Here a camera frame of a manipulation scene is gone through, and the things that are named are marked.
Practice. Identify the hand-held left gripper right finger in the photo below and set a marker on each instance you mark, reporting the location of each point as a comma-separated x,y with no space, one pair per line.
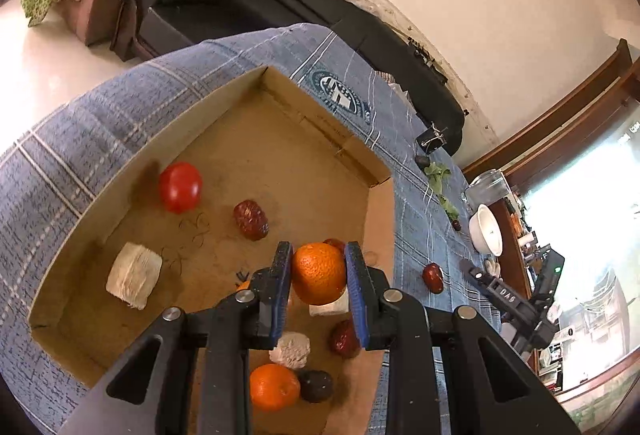
357,300

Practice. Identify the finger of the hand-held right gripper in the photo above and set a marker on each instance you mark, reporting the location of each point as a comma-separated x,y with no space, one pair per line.
492,290

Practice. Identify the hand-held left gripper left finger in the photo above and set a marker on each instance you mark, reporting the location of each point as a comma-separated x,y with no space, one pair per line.
280,300

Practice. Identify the orange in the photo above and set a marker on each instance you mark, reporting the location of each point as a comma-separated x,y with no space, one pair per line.
274,387
320,272

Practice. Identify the shallow cardboard box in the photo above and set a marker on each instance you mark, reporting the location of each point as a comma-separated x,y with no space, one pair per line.
280,150

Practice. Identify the white foam block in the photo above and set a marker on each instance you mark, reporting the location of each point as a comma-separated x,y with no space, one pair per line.
330,309
134,276

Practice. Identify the wooden side table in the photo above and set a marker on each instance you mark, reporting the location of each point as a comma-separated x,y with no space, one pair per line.
514,255

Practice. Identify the red jujube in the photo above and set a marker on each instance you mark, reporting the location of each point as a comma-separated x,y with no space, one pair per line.
344,339
251,220
433,277
334,244

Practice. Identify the round pale foam lump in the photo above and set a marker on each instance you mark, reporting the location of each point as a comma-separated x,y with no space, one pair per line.
290,349

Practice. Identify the white bowl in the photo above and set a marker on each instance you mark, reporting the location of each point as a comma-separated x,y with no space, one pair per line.
487,230

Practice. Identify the dark round fruit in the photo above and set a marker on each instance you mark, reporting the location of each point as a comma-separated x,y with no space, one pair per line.
316,386

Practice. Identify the glass jar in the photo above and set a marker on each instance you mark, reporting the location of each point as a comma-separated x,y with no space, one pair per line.
487,187

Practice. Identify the green leafy stem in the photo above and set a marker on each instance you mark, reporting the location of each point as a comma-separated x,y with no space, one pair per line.
437,175

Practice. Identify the small dark lump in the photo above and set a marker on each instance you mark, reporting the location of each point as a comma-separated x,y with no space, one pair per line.
422,161

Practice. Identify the red tomato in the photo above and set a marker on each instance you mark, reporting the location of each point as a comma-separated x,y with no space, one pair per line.
180,187

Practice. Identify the black binder clip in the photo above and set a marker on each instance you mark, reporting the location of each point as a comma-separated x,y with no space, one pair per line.
432,138

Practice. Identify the blue plaid blanket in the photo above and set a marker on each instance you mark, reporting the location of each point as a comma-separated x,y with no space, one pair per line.
75,125

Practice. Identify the wooden window frame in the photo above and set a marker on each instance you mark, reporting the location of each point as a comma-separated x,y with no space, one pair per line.
575,100

